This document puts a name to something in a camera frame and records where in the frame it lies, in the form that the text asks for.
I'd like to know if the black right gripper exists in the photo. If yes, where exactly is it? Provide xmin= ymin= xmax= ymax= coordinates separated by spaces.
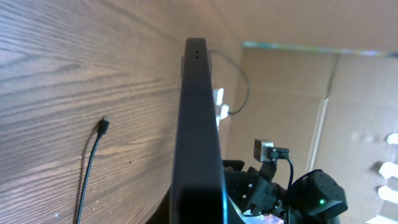
xmin=223 ymin=160 xmax=277 ymax=216

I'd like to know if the blue Samsung Galaxy smartphone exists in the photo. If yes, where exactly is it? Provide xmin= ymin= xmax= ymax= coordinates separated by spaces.
xmin=170 ymin=38 xmax=228 ymax=223

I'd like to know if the black USB charging cable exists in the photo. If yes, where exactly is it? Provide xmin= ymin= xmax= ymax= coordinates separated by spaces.
xmin=74 ymin=49 xmax=251 ymax=224

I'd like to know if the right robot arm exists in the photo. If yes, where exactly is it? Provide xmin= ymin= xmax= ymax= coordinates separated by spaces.
xmin=223 ymin=160 xmax=348 ymax=224

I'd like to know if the white charger plug adapter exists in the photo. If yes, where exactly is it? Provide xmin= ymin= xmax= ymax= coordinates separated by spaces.
xmin=220 ymin=105 xmax=229 ymax=119

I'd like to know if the white power strip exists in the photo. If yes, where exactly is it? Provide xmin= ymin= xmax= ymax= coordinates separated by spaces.
xmin=213 ymin=88 xmax=224 ymax=129

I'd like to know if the brown cardboard backdrop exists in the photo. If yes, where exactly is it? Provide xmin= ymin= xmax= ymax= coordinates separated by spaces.
xmin=215 ymin=0 xmax=397 ymax=223

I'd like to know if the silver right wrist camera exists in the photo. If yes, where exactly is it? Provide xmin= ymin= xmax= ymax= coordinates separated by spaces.
xmin=254 ymin=139 xmax=274 ymax=162

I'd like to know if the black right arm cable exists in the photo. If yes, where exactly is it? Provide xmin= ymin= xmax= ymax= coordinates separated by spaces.
xmin=270 ymin=147 xmax=295 ymax=224

